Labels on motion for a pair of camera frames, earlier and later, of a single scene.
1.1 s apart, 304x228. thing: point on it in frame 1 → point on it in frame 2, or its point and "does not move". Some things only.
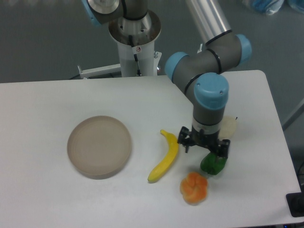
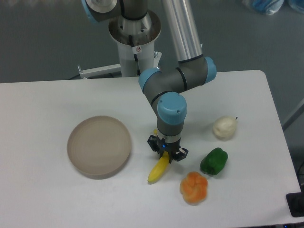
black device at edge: [296, 202] does not move
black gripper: [210, 141] → [172, 148]
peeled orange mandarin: [193, 187] does not move
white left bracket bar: [85, 74] does not move
